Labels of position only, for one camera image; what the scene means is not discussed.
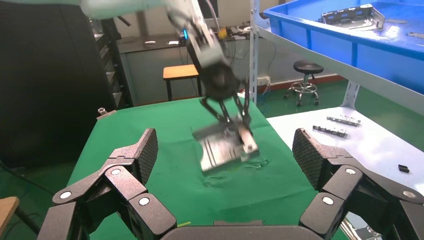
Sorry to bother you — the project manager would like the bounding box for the blue plastic bin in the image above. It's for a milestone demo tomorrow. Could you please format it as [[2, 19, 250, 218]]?
[[263, 0, 424, 95]]

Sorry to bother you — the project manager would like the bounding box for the wooden top small table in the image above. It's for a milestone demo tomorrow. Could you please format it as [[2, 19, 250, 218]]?
[[162, 64, 203, 102]]

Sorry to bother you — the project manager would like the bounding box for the metal table clamp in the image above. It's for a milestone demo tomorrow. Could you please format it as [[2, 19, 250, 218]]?
[[96, 107, 117, 121]]

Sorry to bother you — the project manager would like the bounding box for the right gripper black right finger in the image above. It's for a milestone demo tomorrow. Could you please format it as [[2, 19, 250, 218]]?
[[292, 128, 424, 240]]

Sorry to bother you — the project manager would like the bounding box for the black round swivel stool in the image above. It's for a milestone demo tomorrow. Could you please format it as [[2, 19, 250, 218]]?
[[283, 60, 325, 108]]

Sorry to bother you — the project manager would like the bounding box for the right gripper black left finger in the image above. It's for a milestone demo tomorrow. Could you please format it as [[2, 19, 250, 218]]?
[[37, 128, 178, 240]]

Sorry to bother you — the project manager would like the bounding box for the grey flat metal bracket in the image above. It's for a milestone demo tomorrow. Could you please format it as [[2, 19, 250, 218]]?
[[326, 115, 362, 128]]

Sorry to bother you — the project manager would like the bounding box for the light wooden board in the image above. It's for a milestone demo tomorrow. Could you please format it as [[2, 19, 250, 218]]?
[[0, 196, 20, 238]]

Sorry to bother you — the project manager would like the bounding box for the black shelving rack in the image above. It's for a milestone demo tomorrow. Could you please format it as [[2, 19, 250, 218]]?
[[89, 18, 135, 110]]

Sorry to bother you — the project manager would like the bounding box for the large black cabinet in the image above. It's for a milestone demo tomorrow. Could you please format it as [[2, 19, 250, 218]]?
[[0, 3, 117, 168]]

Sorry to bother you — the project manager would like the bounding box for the green table cloth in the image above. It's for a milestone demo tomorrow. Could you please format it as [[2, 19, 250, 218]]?
[[66, 96, 349, 240]]

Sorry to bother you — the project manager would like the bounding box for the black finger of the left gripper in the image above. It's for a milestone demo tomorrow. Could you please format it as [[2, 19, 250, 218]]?
[[231, 77, 260, 156], [199, 96, 240, 133]]

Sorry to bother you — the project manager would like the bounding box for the silver sheet metal chassis part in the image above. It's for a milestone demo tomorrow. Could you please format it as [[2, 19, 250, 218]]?
[[319, 3, 386, 31], [192, 120, 261, 173]]

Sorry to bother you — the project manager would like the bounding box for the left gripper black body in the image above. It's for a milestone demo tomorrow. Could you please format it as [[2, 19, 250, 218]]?
[[200, 62, 242, 100]]

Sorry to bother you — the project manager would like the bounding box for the segmented silver metal strip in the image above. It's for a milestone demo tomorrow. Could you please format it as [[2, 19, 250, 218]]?
[[312, 125, 349, 139]]

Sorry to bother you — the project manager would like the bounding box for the grey background desk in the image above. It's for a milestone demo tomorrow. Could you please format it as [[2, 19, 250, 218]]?
[[117, 33, 253, 107]]

